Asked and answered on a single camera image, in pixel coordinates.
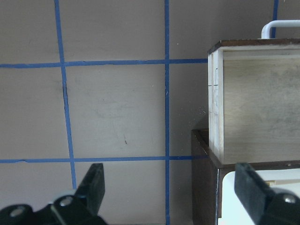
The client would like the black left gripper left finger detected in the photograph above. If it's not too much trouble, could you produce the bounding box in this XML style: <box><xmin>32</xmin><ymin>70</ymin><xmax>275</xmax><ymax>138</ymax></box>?
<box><xmin>75</xmin><ymin>163</ymin><xmax>105</xmax><ymax>216</ymax></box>

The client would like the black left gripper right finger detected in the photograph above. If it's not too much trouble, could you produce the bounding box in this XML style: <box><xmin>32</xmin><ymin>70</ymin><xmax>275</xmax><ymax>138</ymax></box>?
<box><xmin>234</xmin><ymin>163</ymin><xmax>275</xmax><ymax>225</ymax></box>

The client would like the light wooden drawer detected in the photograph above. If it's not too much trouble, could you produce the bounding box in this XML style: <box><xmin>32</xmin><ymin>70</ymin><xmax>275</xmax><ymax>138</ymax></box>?
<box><xmin>208</xmin><ymin>38</ymin><xmax>300</xmax><ymax>164</ymax></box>

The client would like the white drawer handle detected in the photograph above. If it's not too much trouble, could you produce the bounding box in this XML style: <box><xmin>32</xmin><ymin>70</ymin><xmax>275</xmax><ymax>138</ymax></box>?
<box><xmin>261</xmin><ymin>20</ymin><xmax>300</xmax><ymax>39</ymax></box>

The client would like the white plastic tray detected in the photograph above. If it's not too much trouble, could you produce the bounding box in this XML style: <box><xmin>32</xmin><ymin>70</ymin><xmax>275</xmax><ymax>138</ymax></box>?
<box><xmin>218</xmin><ymin>168</ymin><xmax>300</xmax><ymax>225</ymax></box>

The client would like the dark brown wooden cabinet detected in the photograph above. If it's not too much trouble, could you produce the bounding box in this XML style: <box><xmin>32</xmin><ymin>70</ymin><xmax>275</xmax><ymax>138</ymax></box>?
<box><xmin>192</xmin><ymin>128</ymin><xmax>300</xmax><ymax>225</ymax></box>

